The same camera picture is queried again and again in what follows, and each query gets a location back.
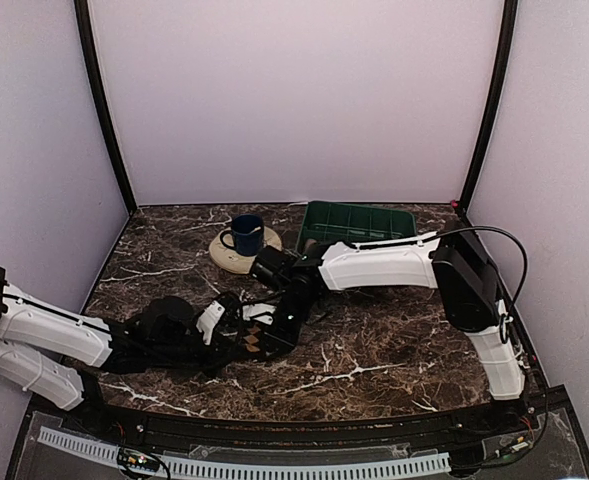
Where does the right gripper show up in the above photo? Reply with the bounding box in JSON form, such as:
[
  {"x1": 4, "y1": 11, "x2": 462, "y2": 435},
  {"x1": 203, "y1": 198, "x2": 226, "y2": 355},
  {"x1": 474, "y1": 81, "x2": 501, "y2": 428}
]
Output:
[{"x1": 259, "y1": 290, "x2": 318, "y2": 361}]

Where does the left black frame post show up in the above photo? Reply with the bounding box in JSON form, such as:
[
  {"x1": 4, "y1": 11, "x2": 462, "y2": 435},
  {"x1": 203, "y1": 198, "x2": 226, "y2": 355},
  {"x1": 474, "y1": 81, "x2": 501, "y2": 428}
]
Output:
[{"x1": 73, "y1": 0, "x2": 138, "y2": 216}]

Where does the white slotted cable duct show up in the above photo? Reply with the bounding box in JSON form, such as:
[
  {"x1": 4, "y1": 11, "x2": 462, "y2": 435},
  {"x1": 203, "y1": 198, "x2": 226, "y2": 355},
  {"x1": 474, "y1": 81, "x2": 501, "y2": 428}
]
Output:
[{"x1": 37, "y1": 427, "x2": 452, "y2": 479}]

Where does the green divided plastic tray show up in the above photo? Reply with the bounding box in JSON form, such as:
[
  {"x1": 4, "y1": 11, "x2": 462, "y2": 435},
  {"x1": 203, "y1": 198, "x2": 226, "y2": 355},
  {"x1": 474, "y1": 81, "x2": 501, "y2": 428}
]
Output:
[{"x1": 296, "y1": 201, "x2": 417, "y2": 253}]

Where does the black frame post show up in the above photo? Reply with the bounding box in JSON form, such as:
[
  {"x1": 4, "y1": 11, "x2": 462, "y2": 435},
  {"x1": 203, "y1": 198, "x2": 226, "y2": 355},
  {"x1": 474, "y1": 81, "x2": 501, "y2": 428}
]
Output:
[
  {"x1": 458, "y1": 0, "x2": 519, "y2": 218},
  {"x1": 73, "y1": 0, "x2": 138, "y2": 216}
]

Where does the right black frame post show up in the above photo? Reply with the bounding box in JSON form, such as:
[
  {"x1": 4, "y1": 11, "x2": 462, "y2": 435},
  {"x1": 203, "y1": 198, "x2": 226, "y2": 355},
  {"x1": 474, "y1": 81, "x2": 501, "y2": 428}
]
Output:
[{"x1": 458, "y1": 0, "x2": 519, "y2": 218}]

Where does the black front rail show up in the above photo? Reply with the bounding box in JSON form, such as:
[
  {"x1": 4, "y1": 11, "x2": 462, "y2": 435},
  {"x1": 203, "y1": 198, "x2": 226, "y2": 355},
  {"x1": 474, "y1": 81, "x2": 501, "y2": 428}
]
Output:
[{"x1": 56, "y1": 397, "x2": 544, "y2": 450}]

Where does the cream round coaster plate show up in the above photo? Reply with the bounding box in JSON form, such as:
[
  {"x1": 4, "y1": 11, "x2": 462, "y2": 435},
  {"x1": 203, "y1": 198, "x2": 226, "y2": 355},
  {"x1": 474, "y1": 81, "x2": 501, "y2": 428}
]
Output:
[{"x1": 208, "y1": 225, "x2": 283, "y2": 275}]

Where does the dark blue enamel mug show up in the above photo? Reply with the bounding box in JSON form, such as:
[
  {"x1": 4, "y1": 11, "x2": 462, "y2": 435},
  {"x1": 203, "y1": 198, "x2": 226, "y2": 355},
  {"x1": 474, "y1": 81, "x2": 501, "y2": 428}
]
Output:
[{"x1": 219, "y1": 214, "x2": 265, "y2": 257}]

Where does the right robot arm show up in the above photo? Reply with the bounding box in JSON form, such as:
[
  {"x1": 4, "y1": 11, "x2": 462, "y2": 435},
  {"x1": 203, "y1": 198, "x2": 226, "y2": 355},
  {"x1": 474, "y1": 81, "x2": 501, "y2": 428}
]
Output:
[{"x1": 250, "y1": 227, "x2": 526, "y2": 434}]

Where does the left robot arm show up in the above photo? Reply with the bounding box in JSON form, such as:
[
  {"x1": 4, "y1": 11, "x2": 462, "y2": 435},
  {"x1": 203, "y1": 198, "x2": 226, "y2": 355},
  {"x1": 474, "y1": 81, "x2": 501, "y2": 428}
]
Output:
[{"x1": 0, "y1": 267, "x2": 234, "y2": 436}]

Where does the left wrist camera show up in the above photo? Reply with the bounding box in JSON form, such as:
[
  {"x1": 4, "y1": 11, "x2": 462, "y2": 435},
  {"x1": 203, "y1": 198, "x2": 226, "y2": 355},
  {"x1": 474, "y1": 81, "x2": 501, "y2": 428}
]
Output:
[{"x1": 196, "y1": 300, "x2": 226, "y2": 346}]

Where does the brown argyle sock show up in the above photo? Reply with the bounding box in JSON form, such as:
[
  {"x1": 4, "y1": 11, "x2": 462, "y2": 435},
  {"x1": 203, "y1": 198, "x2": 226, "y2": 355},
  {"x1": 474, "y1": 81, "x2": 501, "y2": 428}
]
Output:
[{"x1": 243, "y1": 326, "x2": 261, "y2": 354}]

